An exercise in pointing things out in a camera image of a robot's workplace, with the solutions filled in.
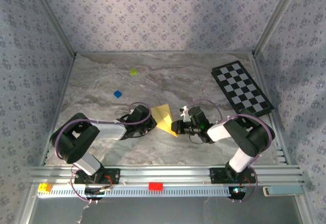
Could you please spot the aluminium mounting rail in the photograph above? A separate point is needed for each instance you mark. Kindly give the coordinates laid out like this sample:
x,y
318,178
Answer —
x,y
165,173

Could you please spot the red block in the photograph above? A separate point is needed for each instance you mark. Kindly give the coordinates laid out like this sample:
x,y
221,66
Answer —
x,y
156,186

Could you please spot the black and white checkerboard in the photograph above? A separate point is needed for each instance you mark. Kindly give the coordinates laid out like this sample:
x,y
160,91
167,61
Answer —
x,y
237,81

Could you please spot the yellow and orange block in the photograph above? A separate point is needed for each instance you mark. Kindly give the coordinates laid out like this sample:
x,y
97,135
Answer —
x,y
44,188

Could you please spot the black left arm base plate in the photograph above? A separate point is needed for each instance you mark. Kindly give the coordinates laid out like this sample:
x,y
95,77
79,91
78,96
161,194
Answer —
x,y
114,177

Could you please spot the aluminium table side rail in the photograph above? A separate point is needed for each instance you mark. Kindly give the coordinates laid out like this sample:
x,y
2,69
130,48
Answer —
x,y
265,86
66,81

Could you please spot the aluminium frame post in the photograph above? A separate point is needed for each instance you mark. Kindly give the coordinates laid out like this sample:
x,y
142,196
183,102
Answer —
x,y
275,17
51,17

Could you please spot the small yellow-green block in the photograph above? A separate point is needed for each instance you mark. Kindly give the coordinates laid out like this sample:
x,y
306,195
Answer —
x,y
133,72

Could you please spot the small black circuit board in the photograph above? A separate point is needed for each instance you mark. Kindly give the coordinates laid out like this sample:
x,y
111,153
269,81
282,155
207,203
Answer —
x,y
237,192
94,191

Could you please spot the aluminium table back rail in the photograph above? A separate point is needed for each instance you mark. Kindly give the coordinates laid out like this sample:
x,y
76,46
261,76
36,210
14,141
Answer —
x,y
165,53

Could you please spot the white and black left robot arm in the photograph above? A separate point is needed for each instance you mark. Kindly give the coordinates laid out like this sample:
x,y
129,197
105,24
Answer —
x,y
71,142

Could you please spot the yellow paper sheet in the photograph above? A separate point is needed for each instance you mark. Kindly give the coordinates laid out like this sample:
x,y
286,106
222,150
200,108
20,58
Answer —
x,y
163,118

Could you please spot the small blue block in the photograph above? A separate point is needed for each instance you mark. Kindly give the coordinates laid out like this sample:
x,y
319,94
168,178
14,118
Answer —
x,y
117,94

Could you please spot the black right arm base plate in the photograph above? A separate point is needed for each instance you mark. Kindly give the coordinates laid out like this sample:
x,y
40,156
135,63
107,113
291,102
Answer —
x,y
216,175

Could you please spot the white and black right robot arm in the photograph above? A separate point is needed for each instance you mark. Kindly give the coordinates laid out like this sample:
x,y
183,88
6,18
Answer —
x,y
244,137

